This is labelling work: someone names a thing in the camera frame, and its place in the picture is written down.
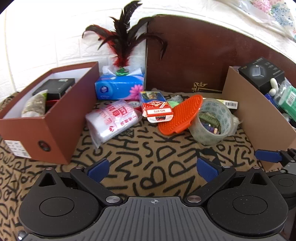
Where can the black product box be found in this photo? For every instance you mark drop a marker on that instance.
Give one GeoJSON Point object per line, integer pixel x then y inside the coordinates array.
{"type": "Point", "coordinates": [261, 71]}

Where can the clear bag of grains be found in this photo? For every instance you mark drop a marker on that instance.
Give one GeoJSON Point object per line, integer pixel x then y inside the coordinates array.
{"type": "Point", "coordinates": [34, 104]}

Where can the red black feather shuttlecock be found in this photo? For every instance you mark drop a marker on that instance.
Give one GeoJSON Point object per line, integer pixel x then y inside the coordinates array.
{"type": "Point", "coordinates": [120, 39]}

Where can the black box with green label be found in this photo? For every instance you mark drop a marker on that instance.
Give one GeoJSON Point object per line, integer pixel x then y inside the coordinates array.
{"type": "Point", "coordinates": [56, 87]}

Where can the tan cardboard box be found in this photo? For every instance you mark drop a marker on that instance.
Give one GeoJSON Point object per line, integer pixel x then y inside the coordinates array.
{"type": "Point", "coordinates": [254, 120]}

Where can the red playing card box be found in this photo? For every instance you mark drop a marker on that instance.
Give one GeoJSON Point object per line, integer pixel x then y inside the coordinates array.
{"type": "Point", "coordinates": [155, 105]}

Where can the pale green barcode box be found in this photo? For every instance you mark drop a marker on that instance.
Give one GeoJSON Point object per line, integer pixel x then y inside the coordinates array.
{"type": "Point", "coordinates": [231, 104]}

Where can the small white bottle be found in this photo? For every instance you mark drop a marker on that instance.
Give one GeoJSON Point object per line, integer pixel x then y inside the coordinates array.
{"type": "Point", "coordinates": [273, 87]}

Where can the small olive green box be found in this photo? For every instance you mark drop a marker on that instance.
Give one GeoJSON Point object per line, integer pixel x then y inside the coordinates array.
{"type": "Point", "coordinates": [208, 118]}

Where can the blue tissue pack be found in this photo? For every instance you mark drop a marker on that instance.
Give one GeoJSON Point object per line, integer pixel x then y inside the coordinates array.
{"type": "Point", "coordinates": [115, 87]}

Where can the brown shoe box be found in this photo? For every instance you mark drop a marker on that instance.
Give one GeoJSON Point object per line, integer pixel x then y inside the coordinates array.
{"type": "Point", "coordinates": [46, 134]}

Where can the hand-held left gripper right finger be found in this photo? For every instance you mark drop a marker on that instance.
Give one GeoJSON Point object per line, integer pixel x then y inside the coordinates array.
{"type": "Point", "coordinates": [207, 170]}

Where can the blue packet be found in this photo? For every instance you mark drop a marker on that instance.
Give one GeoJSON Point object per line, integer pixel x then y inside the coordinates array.
{"type": "Point", "coordinates": [270, 98]}

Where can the orange silicone brush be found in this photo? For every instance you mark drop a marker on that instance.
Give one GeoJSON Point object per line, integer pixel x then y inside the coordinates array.
{"type": "Point", "coordinates": [180, 115]}

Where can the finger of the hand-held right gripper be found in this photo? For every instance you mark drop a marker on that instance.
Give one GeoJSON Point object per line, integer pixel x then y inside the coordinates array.
{"type": "Point", "coordinates": [268, 155]}

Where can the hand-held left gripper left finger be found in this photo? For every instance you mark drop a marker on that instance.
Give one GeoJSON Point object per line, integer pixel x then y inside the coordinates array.
{"type": "Point", "coordinates": [99, 170]}

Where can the green packet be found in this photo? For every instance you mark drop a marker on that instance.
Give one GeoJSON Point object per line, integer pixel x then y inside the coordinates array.
{"type": "Point", "coordinates": [288, 99]}

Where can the green item in clear bag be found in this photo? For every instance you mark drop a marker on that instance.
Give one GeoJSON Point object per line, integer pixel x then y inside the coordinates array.
{"type": "Point", "coordinates": [174, 102]}

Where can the dark brown box lid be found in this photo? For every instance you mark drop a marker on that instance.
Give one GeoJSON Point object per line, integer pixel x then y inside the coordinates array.
{"type": "Point", "coordinates": [196, 53]}

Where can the clear packing tape roll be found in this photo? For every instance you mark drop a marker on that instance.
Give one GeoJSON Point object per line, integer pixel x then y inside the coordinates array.
{"type": "Point", "coordinates": [222, 113]}

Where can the red item in shoe box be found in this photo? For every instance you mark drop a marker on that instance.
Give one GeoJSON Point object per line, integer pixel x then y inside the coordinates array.
{"type": "Point", "coordinates": [52, 104]}

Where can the floral cloth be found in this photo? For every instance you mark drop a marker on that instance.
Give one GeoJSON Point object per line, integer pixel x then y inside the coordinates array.
{"type": "Point", "coordinates": [272, 14]}

